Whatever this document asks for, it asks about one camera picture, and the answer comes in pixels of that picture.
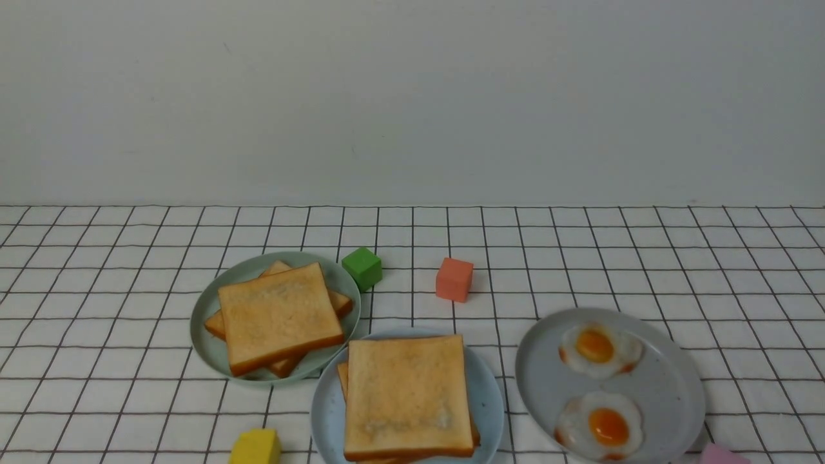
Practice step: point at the green foam cube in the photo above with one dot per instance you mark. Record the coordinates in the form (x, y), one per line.
(365, 267)

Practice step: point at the orange foam cube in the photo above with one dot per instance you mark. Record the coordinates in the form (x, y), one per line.
(454, 280)

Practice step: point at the green plate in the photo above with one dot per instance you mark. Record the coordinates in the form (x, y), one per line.
(214, 353)

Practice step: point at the light blue plate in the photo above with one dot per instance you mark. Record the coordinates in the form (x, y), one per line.
(485, 401)

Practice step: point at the far fried egg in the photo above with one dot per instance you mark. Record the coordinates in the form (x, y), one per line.
(599, 351)

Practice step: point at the fried egg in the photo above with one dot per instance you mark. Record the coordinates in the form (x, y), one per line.
(599, 351)
(600, 426)

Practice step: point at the yellow foam cube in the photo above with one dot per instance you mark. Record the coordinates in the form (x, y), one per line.
(256, 446)

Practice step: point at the near fried egg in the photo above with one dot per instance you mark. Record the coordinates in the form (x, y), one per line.
(600, 426)

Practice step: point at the grey speckled plate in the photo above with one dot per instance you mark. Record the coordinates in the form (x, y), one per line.
(665, 384)

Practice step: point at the checkered white tablecloth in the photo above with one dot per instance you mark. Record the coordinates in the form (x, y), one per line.
(97, 365)

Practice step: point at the pink foam cube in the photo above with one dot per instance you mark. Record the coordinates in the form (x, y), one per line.
(716, 454)

